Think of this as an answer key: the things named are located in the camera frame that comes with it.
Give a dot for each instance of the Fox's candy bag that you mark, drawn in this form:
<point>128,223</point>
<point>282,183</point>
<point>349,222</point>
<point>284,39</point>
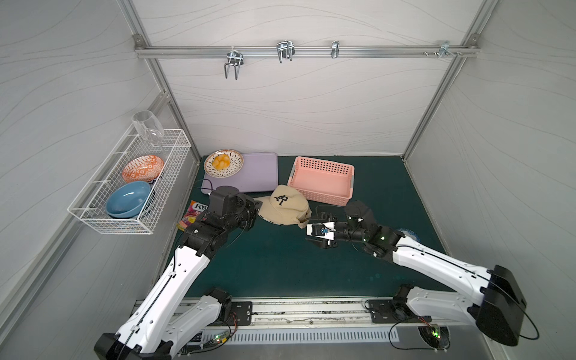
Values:
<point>193,211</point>

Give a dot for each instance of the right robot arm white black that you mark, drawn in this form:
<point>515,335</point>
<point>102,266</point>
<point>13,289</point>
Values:
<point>488,298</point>

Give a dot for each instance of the orange patterned bowl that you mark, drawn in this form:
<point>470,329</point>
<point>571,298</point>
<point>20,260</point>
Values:
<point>144,168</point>

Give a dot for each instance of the metal double hook left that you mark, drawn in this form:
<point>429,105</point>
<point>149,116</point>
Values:
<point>234,61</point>

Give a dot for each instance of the aluminium rail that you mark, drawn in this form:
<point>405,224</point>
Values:
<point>310,312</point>
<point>301,52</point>

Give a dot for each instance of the small metal hook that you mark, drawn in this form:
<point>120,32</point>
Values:
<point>335,49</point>

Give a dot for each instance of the white wire wall basket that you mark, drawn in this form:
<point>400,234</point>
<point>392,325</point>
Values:
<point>89,206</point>

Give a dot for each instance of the aluminium front rail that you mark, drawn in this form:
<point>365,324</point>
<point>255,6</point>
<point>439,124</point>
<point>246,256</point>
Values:
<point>310,312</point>

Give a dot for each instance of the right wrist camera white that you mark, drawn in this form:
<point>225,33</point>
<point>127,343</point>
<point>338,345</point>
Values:
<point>321,230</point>

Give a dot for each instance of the pink plastic basket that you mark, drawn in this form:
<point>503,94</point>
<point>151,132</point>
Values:
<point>323,181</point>

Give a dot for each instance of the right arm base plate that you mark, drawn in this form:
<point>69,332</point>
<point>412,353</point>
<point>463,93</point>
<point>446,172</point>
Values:
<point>390,311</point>

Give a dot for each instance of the patterned plate with yellow food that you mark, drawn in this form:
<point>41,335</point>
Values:
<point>223,163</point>

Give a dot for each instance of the clear glass cup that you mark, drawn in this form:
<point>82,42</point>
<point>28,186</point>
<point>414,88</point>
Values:
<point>149,127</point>

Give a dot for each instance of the aluminium top rail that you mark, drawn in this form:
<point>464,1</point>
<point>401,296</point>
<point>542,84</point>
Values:
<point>301,52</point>

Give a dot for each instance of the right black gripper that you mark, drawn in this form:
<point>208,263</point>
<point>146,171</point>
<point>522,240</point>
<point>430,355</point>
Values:
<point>335,232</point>

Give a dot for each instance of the metal bracket hook right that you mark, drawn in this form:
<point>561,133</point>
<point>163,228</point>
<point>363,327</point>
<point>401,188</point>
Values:
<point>444,51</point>

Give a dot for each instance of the lilac cutting board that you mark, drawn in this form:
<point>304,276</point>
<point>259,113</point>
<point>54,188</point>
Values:
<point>258,174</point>

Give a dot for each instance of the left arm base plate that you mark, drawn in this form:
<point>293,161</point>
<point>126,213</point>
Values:
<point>240,313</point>

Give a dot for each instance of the beige baseball cap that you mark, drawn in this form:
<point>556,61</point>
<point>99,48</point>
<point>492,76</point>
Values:
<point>286,206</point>

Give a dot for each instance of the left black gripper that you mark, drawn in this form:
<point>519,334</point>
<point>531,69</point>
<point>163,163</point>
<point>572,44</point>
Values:
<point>251,211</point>

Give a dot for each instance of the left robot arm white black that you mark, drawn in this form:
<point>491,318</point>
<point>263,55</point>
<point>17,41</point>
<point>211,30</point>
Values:
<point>201,241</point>

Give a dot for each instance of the metal hook middle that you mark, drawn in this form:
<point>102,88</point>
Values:
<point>285,50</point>

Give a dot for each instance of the blue white patterned small bowl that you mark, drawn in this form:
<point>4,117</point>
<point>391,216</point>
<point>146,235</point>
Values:
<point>411,234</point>

